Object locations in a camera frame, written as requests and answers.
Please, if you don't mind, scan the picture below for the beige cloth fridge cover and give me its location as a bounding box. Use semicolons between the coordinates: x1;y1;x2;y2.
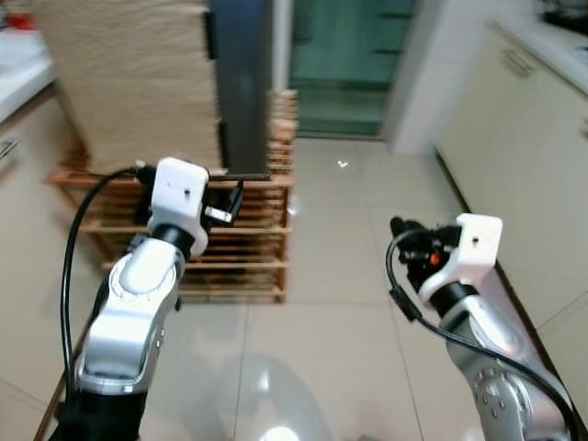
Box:
32;0;221;175

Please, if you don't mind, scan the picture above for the green glass door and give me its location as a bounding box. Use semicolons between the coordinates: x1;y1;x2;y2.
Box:
289;0;420;140

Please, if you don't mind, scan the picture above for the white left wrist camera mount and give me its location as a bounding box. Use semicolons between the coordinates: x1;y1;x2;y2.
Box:
147;158;210;258

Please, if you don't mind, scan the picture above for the black cabinet door handle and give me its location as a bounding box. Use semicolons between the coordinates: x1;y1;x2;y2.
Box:
0;138;21;164

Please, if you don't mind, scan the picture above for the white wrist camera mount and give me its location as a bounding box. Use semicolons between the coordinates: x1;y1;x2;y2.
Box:
147;158;210;258
418;214;503;304

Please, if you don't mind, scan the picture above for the dark grey fridge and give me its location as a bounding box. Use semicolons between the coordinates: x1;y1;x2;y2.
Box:
204;0;275;181

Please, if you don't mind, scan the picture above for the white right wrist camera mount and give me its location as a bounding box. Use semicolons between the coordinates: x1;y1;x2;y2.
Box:
418;214;503;304

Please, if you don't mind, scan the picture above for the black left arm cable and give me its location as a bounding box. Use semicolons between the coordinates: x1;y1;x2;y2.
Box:
59;165;153;407

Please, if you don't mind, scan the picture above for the cream kitchen cabinet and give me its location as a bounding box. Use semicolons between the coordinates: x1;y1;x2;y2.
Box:
436;23;588;379

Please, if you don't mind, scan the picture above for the wooden slatted rack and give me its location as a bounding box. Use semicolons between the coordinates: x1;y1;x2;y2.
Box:
48;89;300;305

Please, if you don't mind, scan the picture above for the metal cabinet bar handle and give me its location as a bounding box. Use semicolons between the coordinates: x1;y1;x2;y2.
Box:
501;48;539;80

